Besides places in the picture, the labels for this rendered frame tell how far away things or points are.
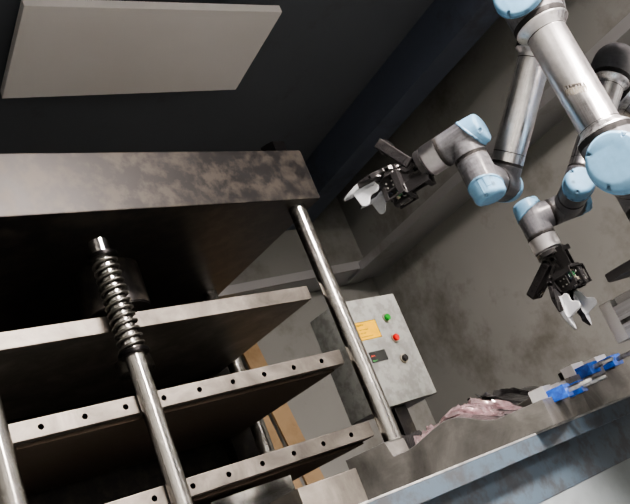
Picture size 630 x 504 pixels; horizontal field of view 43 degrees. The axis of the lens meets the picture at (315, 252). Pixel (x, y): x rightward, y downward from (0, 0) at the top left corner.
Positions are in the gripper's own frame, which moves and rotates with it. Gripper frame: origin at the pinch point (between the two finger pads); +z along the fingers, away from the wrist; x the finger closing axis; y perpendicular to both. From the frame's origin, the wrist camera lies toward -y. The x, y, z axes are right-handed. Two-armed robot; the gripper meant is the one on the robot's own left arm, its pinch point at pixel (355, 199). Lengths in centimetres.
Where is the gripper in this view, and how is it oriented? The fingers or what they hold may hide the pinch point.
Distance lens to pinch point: 194.1
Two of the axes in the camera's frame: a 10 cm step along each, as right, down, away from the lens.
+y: 2.9, 8.6, -4.2
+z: -7.5, 4.8, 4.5
